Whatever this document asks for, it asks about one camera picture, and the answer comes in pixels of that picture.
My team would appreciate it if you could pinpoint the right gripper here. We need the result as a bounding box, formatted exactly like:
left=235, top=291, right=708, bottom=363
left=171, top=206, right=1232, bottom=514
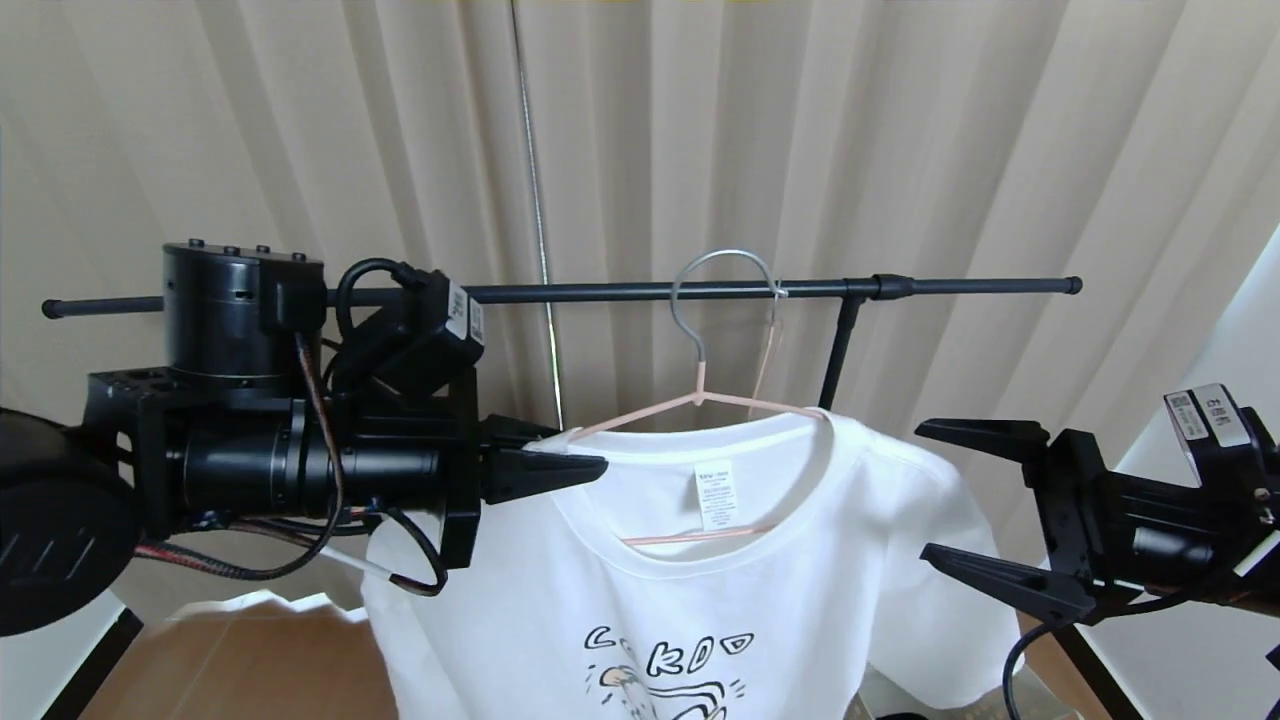
left=915, top=418, right=1241, bottom=628

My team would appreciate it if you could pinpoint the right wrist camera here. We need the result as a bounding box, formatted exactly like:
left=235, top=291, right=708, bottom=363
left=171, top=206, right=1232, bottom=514
left=1165, top=383, right=1280, bottom=526

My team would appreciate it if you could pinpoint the white printed shirt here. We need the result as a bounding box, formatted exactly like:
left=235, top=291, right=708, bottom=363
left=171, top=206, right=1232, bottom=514
left=360, top=410, right=1026, bottom=720

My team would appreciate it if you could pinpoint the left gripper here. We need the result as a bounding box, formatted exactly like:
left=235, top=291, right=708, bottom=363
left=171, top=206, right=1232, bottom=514
left=185, top=365, right=609, bottom=571

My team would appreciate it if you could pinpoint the pink clothes hanger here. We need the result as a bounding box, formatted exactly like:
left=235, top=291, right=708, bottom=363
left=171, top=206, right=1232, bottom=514
left=570, top=248, right=831, bottom=548
left=748, top=285, right=791, bottom=403

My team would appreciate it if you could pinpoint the beige curtain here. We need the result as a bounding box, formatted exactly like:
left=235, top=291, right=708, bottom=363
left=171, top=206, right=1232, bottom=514
left=0, top=0, right=1280, bottom=621

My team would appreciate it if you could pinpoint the black clothes rack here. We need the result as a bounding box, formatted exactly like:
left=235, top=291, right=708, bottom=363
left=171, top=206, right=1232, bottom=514
left=40, top=273, right=1084, bottom=413

